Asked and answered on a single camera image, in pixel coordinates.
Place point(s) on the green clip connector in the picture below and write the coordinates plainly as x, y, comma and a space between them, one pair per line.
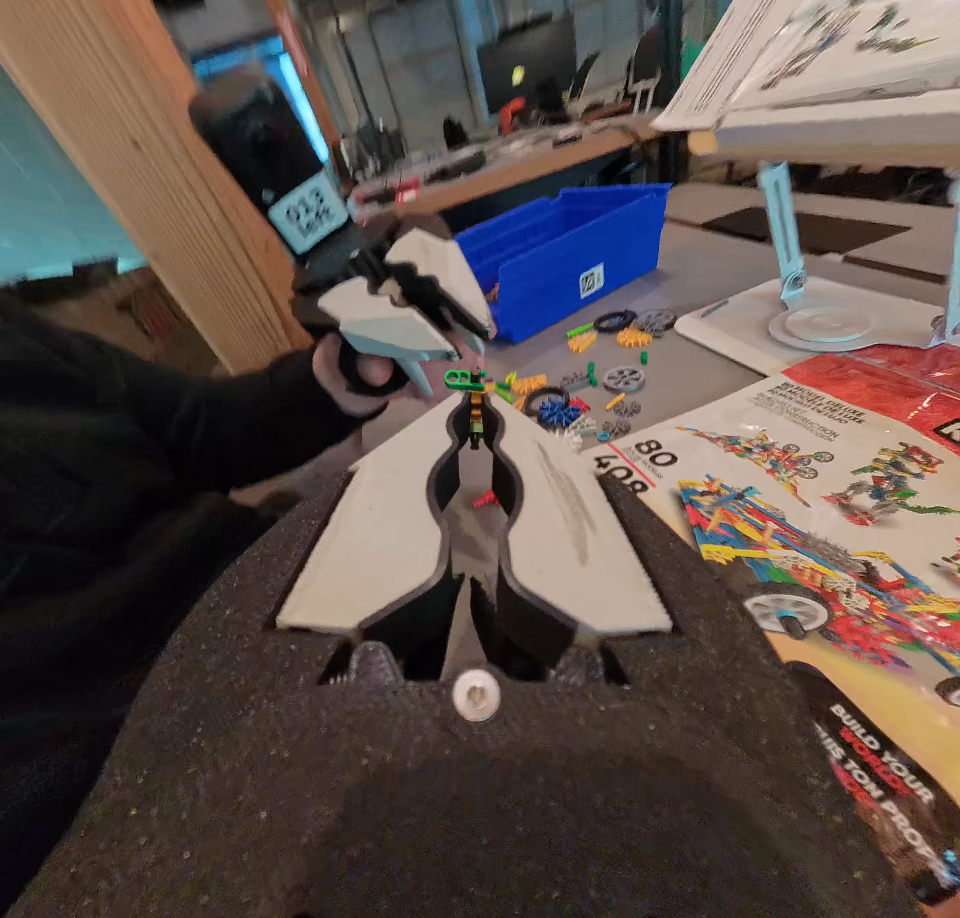
459, 378

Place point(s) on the wooden post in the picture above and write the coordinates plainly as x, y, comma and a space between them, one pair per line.
112, 108

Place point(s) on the long wooden workbench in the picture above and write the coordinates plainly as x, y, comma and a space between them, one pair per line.
525, 160

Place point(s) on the slanted wooden beam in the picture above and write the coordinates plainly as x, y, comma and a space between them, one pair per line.
277, 3

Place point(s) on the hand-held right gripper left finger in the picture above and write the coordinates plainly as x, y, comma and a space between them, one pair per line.
375, 550

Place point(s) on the dark grey snowflake connector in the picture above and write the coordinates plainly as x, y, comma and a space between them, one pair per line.
616, 428
626, 408

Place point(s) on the glass partition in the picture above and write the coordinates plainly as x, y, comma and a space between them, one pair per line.
52, 205

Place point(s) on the white fan connector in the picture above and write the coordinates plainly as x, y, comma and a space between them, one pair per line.
583, 427

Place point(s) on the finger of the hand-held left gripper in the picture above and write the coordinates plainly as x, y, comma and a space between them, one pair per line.
442, 265
375, 318

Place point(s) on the orange object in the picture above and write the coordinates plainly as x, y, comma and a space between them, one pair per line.
512, 113

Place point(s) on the white snowflake connector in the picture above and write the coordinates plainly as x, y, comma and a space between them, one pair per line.
574, 438

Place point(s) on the red short rod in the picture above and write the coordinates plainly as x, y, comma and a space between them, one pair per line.
487, 498

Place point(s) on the white document stand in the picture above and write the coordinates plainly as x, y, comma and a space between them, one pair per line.
825, 325

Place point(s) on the person's left hand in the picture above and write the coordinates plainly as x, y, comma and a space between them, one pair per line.
326, 382

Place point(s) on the yellow fan connector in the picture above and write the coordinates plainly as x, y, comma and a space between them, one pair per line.
581, 342
529, 383
634, 337

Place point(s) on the black monitor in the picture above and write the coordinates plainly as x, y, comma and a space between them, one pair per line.
525, 63

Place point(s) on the blue lit window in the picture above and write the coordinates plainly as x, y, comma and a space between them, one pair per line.
304, 108

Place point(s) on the blue plastic bin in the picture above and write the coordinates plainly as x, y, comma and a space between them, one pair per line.
540, 258

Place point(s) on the grey wheel hub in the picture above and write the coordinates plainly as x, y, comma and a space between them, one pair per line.
624, 378

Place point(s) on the black toy tire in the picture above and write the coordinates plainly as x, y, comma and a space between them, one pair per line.
529, 402
600, 323

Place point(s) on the black mat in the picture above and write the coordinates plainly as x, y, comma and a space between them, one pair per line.
810, 232

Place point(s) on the grey fan connector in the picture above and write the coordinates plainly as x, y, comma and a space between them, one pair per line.
576, 380

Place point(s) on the blue snowflake connector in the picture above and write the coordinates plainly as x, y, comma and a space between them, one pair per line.
562, 417
553, 406

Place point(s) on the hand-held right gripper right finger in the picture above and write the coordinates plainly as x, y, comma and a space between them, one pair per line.
577, 558

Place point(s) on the grey spoked wheel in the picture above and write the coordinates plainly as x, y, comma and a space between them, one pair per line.
656, 320

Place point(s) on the person's left forearm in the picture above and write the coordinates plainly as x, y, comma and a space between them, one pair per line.
247, 423

